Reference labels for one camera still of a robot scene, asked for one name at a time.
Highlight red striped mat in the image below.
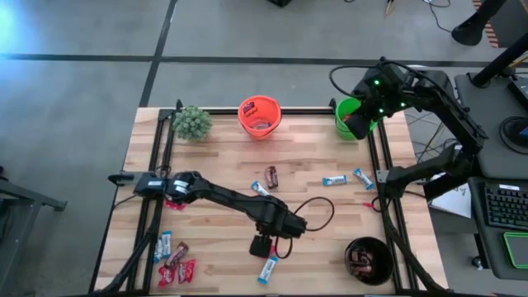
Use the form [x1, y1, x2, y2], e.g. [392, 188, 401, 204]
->
[472, 0, 500, 49]

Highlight floor cable bundle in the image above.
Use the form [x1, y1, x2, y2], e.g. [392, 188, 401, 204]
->
[406, 111, 459, 166]

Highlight black aluminium table frame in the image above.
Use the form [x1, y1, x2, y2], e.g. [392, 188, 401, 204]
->
[88, 105, 449, 297]

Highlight black stand foot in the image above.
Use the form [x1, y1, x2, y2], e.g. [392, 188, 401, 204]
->
[451, 0, 511, 47]

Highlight orange plastic bucket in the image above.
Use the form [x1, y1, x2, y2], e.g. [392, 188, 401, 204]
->
[237, 94, 283, 140]

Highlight short black cable loop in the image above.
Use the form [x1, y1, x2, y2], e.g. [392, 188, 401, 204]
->
[369, 193, 387, 212]

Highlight green plastic bucket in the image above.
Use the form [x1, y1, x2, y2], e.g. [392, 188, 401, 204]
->
[335, 97, 379, 142]

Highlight backlit black keyboard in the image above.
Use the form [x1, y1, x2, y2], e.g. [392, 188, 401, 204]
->
[484, 183, 528, 232]

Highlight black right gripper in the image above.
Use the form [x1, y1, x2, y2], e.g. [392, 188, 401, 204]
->
[351, 64, 410, 121]

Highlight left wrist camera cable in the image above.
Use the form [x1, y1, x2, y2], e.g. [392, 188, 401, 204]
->
[274, 196, 335, 260]

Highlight grey metal side table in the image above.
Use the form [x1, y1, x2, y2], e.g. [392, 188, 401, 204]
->
[0, 164, 68, 296]

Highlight black desk device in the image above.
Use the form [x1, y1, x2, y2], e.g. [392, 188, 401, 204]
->
[507, 76, 528, 100]

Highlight green-rimmed black pad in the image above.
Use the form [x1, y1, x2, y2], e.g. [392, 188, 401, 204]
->
[501, 231, 528, 270]

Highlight black plastic bucket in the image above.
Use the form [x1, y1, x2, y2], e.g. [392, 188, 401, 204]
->
[343, 235, 394, 286]

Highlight white paper sheet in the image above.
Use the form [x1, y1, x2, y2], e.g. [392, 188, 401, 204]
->
[428, 181, 474, 219]

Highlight black stand pole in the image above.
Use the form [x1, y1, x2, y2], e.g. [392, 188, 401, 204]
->
[469, 39, 528, 88]

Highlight grey desk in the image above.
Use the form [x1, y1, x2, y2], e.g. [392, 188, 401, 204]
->
[453, 72, 528, 281]

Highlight thin black floor cable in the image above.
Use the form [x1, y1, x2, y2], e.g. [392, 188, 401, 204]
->
[424, 0, 455, 34]

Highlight round black device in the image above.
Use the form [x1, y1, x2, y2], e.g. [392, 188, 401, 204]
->
[498, 115, 528, 157]

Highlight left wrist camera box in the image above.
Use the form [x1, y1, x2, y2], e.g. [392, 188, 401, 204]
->
[248, 234, 273, 259]

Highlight green plant in white pot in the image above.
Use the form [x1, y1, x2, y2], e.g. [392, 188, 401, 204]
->
[171, 105, 214, 144]

